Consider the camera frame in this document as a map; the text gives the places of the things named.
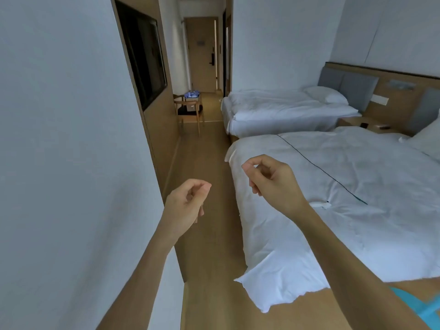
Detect person's right hand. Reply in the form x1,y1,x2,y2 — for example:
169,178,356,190
241,154,312,222

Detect person's left hand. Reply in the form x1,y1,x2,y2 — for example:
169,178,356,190
159,179,212,243

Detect wooden chair curved backrest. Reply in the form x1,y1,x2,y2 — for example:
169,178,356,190
173,92,205,138

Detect person's left forearm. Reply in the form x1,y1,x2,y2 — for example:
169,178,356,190
96,230,179,330

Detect person's right forearm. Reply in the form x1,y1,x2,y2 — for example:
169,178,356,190
292,206,432,330

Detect wooden nightstand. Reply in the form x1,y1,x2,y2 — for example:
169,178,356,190
336,115,412,136

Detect white pillow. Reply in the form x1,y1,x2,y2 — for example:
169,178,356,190
303,86,349,105
398,116,440,160

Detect wooden door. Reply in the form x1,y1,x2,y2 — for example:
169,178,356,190
184,16,220,94

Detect wooden headboard grey pads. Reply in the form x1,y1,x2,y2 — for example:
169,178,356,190
318,61,440,136

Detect wooden open wardrobe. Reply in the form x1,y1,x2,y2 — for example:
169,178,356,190
221,0,234,97

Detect blue standing fan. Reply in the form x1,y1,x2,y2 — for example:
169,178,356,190
390,286,440,330

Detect thin black cable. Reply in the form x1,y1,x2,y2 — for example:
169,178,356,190
277,135,369,206

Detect wooden wall panel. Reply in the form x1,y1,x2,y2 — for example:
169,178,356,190
110,0,183,200

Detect white bed with black cable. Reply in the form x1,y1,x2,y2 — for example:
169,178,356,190
225,126,440,314

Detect black wall television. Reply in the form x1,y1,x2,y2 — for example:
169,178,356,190
114,0,168,112

